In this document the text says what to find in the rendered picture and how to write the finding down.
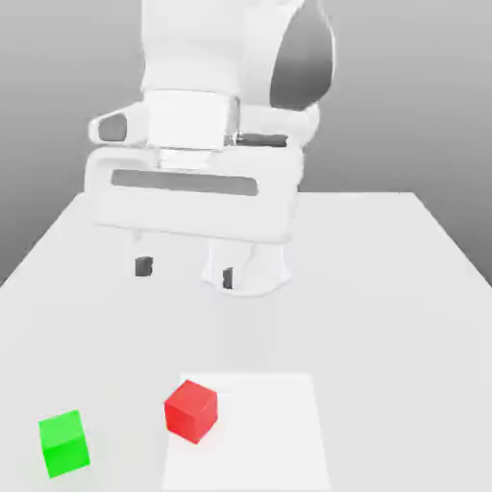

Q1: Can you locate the small green cube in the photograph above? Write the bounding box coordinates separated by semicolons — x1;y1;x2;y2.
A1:
37;409;92;480

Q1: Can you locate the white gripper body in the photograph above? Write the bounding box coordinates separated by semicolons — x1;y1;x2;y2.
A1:
83;146;306;245

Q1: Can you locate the small red cube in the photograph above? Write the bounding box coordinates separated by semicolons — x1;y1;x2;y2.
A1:
163;379;219;446

